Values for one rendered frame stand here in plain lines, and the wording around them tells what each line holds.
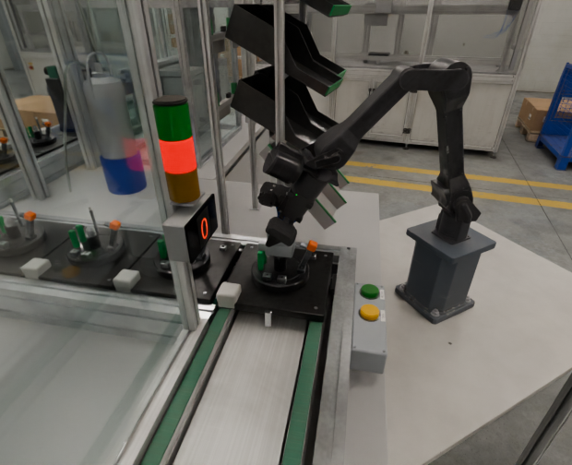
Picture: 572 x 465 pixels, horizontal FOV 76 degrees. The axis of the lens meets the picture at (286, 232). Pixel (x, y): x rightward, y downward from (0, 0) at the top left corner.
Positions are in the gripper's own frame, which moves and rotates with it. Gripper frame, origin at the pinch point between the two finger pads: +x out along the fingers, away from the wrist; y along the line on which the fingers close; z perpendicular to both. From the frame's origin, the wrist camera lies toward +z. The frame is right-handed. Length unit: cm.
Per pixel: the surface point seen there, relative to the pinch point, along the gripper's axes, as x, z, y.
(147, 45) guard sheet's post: -26.7, 31.0, 19.5
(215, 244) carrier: 20.8, 10.1, -9.2
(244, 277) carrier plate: 14.6, -0.1, 2.8
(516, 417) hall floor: 45, -139, -42
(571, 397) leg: 4, -104, -14
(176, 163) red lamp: -14.5, 20.9, 21.3
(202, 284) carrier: 19.2, 7.6, 7.3
